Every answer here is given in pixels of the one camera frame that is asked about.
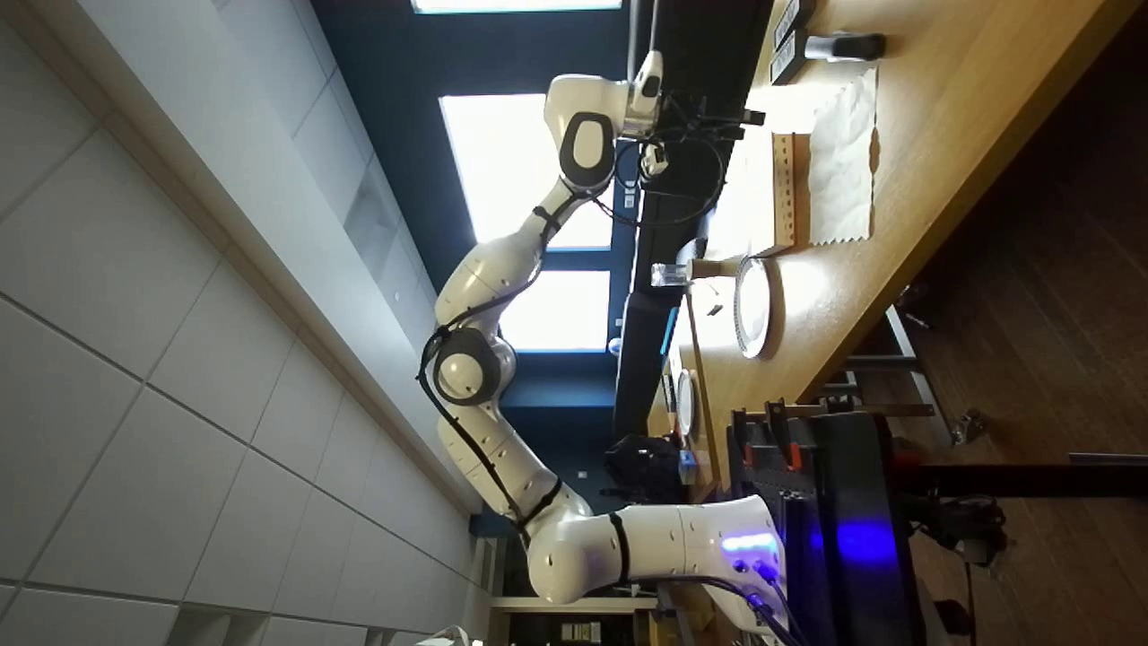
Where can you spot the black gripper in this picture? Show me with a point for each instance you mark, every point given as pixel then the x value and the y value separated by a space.
pixel 707 126

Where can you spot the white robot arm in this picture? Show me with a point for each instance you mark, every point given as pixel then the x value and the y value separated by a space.
pixel 469 364

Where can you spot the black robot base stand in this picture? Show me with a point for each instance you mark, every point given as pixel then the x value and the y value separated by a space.
pixel 831 490

